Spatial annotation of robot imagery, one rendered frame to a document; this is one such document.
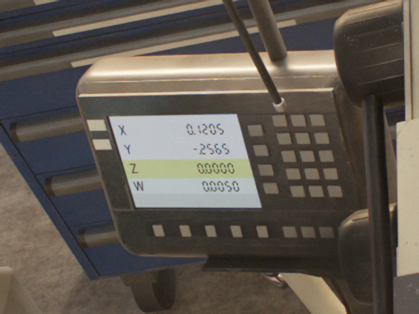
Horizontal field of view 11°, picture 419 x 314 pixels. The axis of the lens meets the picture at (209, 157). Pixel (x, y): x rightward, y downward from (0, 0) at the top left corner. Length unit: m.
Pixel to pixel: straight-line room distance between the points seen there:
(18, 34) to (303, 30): 0.44
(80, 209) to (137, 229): 1.23
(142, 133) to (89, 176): 1.21
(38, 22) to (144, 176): 0.96
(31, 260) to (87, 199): 0.53
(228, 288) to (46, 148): 0.52
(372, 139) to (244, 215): 0.89
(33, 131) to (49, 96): 0.07
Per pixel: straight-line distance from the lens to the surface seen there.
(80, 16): 3.21
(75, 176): 3.50
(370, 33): 1.41
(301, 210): 2.25
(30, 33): 3.25
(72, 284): 3.98
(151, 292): 3.76
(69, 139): 3.45
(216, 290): 3.83
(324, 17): 3.15
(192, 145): 2.26
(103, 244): 3.61
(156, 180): 2.31
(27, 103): 3.40
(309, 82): 2.17
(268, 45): 2.20
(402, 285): 1.18
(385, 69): 1.41
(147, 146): 2.29
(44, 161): 3.50
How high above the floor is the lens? 2.76
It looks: 43 degrees down
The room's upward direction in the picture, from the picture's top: 29 degrees counter-clockwise
